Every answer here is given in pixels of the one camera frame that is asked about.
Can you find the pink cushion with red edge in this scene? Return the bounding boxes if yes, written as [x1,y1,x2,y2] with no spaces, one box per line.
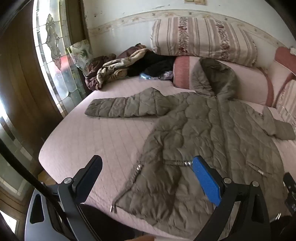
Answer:
[268,46,296,107]

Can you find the black clothing pile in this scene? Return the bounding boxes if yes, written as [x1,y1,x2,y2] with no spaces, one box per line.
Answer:
[127,50,176,78]

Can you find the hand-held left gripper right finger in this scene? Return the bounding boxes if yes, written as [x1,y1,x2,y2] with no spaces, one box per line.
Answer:
[192,156,271,241]

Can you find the black cable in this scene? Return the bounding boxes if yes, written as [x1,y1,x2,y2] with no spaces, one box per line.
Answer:
[0,138,79,241]

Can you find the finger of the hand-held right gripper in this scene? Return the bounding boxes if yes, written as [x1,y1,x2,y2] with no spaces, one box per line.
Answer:
[282,172,296,211]

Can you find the pink bolster cushion red ends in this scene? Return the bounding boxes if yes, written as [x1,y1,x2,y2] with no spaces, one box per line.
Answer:
[172,56,274,107]

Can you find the olive quilted hooded jacket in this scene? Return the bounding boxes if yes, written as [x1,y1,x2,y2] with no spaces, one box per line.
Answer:
[84,57,296,240]

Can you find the beige and maroon blanket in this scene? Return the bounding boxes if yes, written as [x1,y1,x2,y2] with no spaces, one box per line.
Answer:
[84,43,151,91]

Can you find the large striped floral pillow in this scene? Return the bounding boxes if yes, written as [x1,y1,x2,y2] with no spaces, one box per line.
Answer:
[150,16,258,67]

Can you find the dark wooden window frame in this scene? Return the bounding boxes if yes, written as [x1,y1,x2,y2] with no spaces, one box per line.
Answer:
[0,0,64,163]

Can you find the stained glass window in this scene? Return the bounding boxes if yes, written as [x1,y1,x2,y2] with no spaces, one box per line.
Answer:
[31,0,84,115]

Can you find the clear plastic bag blue contents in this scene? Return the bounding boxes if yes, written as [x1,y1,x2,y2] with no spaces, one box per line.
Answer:
[139,71,174,81]

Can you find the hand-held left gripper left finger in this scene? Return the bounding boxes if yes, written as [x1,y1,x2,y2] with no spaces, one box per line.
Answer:
[24,155,103,241]

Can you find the bed with pink quilted cover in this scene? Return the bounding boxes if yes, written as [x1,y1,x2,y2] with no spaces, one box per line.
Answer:
[38,59,296,241]

